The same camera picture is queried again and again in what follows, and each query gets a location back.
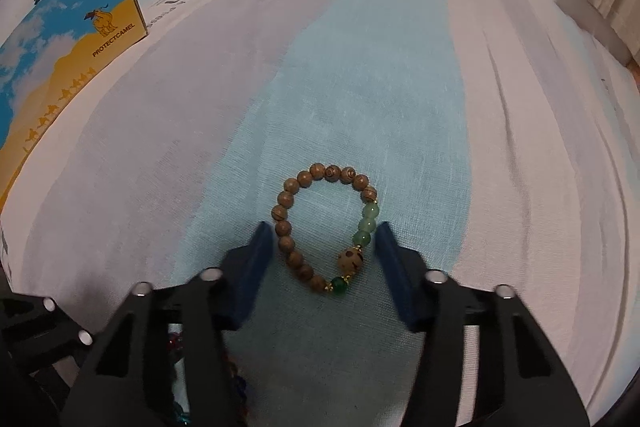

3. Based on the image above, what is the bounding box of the wooden and green bead bracelet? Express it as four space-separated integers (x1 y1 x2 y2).
271 163 381 295

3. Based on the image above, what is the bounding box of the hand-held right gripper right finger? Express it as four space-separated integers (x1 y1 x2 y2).
375 222 591 427

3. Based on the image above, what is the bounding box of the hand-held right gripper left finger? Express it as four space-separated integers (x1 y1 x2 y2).
60 221 275 427

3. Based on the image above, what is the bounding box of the multicolour bead bracelet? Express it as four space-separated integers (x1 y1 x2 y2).
167 329 248 427

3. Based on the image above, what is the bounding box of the blue and yellow cardboard box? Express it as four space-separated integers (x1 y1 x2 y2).
0 0 149 208

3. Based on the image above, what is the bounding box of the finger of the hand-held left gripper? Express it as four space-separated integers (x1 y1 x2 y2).
0 296 121 368

